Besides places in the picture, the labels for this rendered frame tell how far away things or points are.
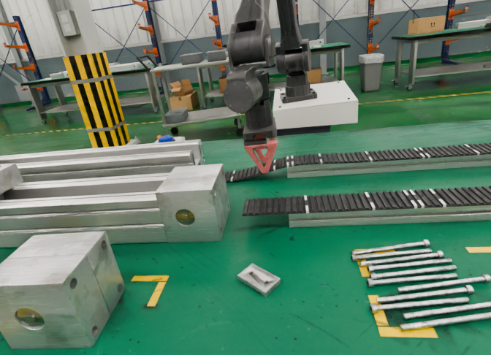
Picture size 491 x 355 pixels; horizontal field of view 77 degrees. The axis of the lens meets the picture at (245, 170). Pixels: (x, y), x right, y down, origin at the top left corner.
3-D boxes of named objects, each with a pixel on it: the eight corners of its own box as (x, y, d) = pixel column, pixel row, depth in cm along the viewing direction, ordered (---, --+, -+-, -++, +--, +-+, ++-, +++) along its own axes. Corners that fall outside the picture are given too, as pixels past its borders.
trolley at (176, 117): (241, 124, 415) (231, 43, 375) (245, 136, 364) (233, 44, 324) (164, 135, 411) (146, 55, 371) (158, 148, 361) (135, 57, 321)
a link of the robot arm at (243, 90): (274, 33, 58) (231, 39, 61) (257, 36, 49) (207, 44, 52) (280, 96, 63) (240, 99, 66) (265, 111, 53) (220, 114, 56)
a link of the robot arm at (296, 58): (307, 76, 106) (291, 77, 108) (305, 44, 102) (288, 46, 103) (303, 82, 99) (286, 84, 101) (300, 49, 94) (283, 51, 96)
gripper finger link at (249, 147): (248, 179, 65) (242, 136, 62) (250, 165, 72) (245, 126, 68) (280, 175, 64) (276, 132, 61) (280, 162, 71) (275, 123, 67)
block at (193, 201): (231, 202, 61) (225, 158, 57) (221, 241, 50) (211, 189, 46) (188, 204, 62) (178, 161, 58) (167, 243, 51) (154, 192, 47)
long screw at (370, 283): (368, 289, 37) (369, 283, 37) (365, 283, 38) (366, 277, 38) (458, 281, 37) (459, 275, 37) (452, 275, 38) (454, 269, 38)
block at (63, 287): (133, 275, 45) (114, 220, 41) (92, 348, 34) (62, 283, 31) (69, 277, 46) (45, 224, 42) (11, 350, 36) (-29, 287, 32)
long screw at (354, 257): (352, 263, 42) (353, 257, 41) (350, 258, 43) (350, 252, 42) (432, 256, 41) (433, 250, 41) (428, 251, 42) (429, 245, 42)
